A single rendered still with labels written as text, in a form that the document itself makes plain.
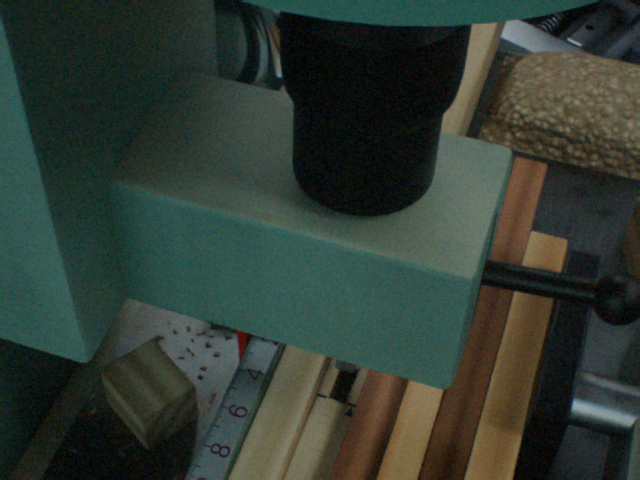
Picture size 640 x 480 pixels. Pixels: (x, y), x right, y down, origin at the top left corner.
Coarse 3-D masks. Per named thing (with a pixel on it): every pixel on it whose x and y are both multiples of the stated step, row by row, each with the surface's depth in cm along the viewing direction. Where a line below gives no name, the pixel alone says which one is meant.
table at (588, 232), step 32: (480, 96) 66; (480, 128) 64; (544, 160) 62; (544, 192) 61; (576, 192) 61; (608, 192) 61; (544, 224) 59; (576, 224) 59; (608, 224) 59; (608, 256) 57; (608, 352) 53; (576, 448) 49
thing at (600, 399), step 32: (576, 256) 45; (576, 320) 42; (544, 352) 42; (576, 352) 41; (544, 384) 40; (576, 384) 41; (608, 384) 44; (544, 416) 39; (576, 416) 44; (608, 416) 44; (544, 448) 41
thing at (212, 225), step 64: (192, 128) 39; (256, 128) 39; (128, 192) 37; (192, 192) 36; (256, 192) 36; (448, 192) 37; (128, 256) 39; (192, 256) 38; (256, 256) 37; (320, 256) 36; (384, 256) 35; (448, 256) 35; (256, 320) 40; (320, 320) 38; (384, 320) 37; (448, 320) 36; (448, 384) 39
